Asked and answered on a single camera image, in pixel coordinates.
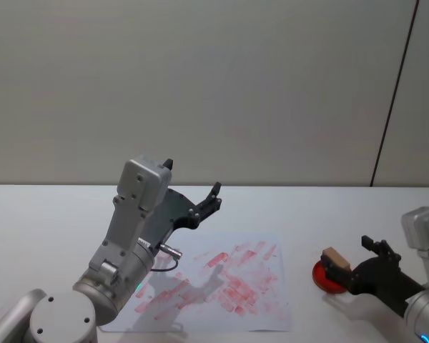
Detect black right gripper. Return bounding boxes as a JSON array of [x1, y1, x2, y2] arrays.
[[320, 235, 427, 318]]

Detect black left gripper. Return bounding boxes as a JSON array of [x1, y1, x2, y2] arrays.
[[142, 158, 223, 251]]

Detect wooden block stamp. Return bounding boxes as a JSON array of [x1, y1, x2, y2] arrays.
[[321, 247, 352, 274]]

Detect round red ink pad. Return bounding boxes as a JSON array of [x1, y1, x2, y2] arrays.
[[311, 262, 352, 295]]

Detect white paper with red marks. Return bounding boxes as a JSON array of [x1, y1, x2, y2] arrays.
[[102, 232, 293, 332]]

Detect dark cable with silver plug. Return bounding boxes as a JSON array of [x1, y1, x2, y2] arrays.
[[148, 244, 184, 274]]

